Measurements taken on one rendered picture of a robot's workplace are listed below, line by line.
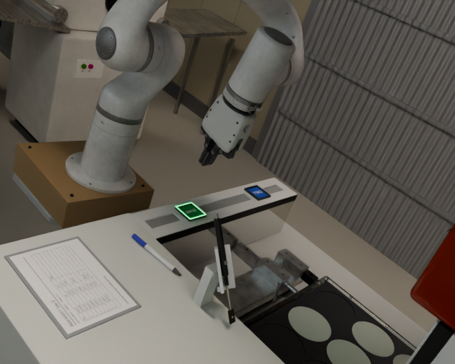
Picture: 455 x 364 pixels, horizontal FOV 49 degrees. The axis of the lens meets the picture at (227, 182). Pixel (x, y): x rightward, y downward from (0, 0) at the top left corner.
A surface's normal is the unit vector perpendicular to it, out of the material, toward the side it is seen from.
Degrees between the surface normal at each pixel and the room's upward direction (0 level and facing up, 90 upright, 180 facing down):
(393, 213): 90
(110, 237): 0
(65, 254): 0
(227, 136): 93
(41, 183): 90
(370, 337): 0
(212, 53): 90
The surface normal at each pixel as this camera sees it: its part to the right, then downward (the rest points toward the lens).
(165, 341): 0.31, -0.83
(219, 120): -0.69, 0.15
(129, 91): 0.31, -0.51
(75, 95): 0.67, 0.54
